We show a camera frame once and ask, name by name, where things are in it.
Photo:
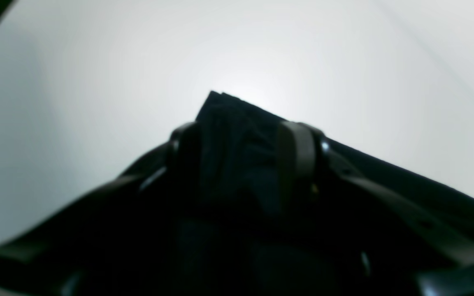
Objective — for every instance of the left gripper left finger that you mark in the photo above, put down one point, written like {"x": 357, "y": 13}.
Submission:
{"x": 113, "y": 238}

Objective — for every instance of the black T-shirt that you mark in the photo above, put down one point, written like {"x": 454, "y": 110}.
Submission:
{"x": 270, "y": 207}

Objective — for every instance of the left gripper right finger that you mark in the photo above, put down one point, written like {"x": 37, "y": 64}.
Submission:
{"x": 382, "y": 244}

